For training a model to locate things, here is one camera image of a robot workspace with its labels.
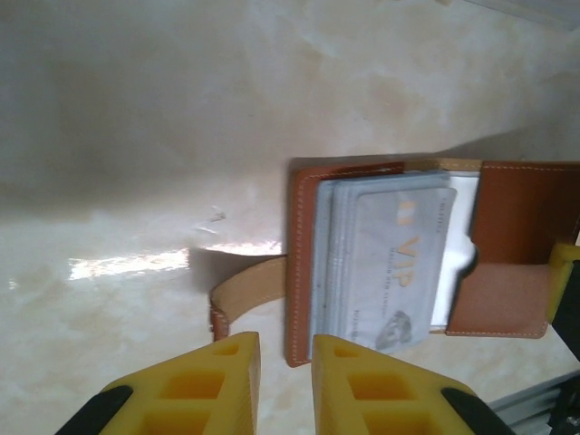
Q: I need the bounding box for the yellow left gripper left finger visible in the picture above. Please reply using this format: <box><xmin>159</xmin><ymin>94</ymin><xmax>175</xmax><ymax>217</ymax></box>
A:
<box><xmin>53</xmin><ymin>330</ymin><xmax>263</xmax><ymax>435</ymax></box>

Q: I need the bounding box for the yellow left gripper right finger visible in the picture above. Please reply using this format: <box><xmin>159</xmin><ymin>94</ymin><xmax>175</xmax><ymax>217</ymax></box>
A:
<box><xmin>310</xmin><ymin>333</ymin><xmax>518</xmax><ymax>435</ymax></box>

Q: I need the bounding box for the brown leather card holder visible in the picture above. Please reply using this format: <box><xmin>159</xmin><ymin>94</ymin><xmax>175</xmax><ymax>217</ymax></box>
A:
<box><xmin>208</xmin><ymin>156</ymin><xmax>580</xmax><ymax>368</ymax></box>

